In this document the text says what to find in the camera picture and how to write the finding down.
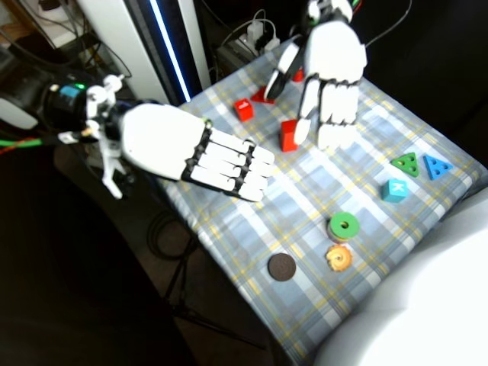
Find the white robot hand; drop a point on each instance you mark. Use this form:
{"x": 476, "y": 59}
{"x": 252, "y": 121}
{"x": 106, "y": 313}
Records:
{"x": 160, "y": 137}
{"x": 335, "y": 53}

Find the plain red cube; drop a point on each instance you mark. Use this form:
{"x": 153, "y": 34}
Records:
{"x": 287, "y": 135}

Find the red triangle block with holes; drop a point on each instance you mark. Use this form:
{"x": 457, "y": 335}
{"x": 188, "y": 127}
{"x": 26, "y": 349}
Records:
{"x": 259, "y": 97}

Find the green triangle block with holes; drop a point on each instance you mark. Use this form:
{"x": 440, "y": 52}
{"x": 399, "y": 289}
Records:
{"x": 408, "y": 167}

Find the blue triangle block with holes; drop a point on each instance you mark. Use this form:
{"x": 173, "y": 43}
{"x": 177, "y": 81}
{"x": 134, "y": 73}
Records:
{"x": 436, "y": 167}

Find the red cylinder with Q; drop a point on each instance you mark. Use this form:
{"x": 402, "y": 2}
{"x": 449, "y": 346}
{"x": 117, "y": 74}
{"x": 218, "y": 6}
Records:
{"x": 298, "y": 76}

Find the white power strip with plugs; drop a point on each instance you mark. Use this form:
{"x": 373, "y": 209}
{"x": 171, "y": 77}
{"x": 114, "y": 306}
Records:
{"x": 259, "y": 34}

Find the red cube with 1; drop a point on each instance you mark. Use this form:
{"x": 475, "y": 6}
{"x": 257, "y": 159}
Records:
{"x": 244, "y": 110}

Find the white pillar with blue light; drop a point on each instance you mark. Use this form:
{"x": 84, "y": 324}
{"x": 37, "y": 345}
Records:
{"x": 152, "y": 42}

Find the grey box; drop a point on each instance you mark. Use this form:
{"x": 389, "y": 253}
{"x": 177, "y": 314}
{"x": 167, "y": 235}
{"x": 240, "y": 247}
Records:
{"x": 236, "y": 53}

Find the blue plaid table cloth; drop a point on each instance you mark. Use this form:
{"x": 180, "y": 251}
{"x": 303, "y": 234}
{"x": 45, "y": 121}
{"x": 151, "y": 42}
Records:
{"x": 305, "y": 190}

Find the teal cube with K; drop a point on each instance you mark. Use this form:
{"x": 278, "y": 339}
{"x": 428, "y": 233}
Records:
{"x": 394, "y": 190}

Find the black tripod stand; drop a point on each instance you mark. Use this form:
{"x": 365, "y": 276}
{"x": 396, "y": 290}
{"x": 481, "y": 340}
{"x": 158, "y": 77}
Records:
{"x": 183, "y": 286}

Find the dark brown round cookie toy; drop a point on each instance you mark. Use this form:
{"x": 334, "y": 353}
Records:
{"x": 282, "y": 267}

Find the tan flower cookie toy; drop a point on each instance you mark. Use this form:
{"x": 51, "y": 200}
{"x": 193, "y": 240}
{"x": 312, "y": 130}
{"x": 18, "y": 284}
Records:
{"x": 338, "y": 259}

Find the white robot body shell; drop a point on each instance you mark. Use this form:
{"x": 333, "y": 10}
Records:
{"x": 419, "y": 297}

